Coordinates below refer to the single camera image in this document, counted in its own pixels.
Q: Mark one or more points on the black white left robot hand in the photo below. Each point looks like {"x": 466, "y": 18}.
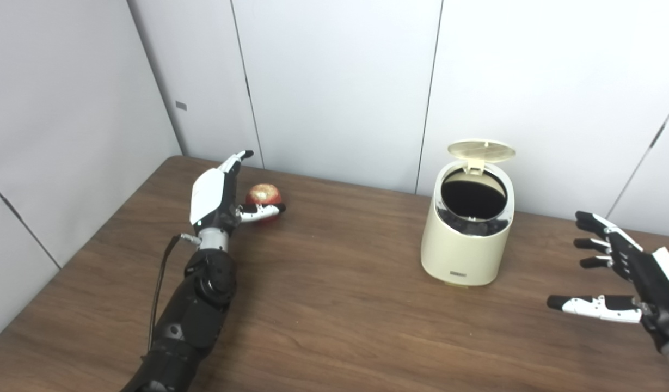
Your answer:
{"x": 209, "y": 196}

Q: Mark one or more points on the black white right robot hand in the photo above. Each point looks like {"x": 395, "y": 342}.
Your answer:
{"x": 650, "y": 277}

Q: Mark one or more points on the red apple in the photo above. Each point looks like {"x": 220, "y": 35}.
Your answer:
{"x": 263, "y": 194}

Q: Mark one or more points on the round cream bin lid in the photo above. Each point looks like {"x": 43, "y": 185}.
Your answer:
{"x": 481, "y": 149}

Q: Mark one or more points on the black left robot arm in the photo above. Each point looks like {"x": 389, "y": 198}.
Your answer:
{"x": 195, "y": 316}

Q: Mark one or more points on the cream-colored bin body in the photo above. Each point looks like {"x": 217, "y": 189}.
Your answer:
{"x": 459, "y": 256}

